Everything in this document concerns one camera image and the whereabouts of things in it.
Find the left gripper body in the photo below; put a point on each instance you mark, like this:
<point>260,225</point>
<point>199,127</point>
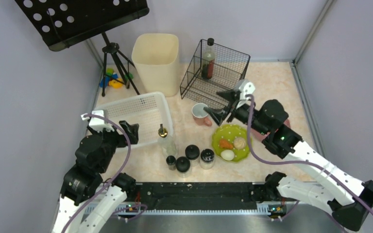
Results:
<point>121,134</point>

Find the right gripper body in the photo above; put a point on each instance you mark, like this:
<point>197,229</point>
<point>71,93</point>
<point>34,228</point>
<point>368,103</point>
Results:
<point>232,106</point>

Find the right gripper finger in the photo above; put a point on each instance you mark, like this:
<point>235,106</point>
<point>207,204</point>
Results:
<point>229,95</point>
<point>219,115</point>

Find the dark sauce bottle black cap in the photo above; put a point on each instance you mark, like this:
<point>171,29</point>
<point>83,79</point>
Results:
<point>208,60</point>

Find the clear bottle gold pump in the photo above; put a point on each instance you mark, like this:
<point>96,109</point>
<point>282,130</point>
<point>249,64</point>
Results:
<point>166,142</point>

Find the spice jar labelled black lid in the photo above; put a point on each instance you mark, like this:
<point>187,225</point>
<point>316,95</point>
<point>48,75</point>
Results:
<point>207,159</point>

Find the spice jar round black lid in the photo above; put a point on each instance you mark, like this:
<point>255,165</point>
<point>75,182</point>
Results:
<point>192,152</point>

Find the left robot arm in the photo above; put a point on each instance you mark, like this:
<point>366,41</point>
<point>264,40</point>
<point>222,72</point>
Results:
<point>83,180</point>

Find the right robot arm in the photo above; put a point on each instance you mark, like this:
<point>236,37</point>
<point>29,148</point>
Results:
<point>347,199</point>

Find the pink floral mug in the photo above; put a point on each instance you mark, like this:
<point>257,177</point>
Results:
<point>200,116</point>

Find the green dotted plate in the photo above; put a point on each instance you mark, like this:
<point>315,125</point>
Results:
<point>230,132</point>

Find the white plastic basket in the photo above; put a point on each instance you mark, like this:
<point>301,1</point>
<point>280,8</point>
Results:
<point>149,111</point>

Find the pink dotted plate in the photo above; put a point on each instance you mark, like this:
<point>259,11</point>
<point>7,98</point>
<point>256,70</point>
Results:
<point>260,137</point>

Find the orange fried nugget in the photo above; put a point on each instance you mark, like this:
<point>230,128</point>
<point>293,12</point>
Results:
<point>226,144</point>

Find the white egg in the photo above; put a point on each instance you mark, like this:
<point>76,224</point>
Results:
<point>227,155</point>

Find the small spice jar black lid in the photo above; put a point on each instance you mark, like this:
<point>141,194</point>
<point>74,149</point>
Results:
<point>171,162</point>

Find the yellow toy block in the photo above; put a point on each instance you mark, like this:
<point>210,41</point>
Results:
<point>116,83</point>

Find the front spice jar black lid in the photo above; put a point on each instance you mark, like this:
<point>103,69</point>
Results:
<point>183,166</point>

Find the green toy block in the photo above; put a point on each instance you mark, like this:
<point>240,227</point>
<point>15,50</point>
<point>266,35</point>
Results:
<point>109,71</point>

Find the cream plastic waste bin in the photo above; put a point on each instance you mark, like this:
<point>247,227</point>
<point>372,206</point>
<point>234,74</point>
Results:
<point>156,58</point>

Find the black perforated music stand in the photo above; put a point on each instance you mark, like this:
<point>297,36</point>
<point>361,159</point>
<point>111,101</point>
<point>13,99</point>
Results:
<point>64,23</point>

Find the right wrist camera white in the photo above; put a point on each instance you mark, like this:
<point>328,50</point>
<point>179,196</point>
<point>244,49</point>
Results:
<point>244,87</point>

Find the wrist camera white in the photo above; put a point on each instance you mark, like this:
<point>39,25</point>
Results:
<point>98,124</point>
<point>244,87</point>

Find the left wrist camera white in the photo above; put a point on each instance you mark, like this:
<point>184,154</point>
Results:
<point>98,124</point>

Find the black wire rack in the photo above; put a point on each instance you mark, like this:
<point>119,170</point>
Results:
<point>230,67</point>

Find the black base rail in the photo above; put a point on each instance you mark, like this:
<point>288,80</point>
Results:
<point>208,198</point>

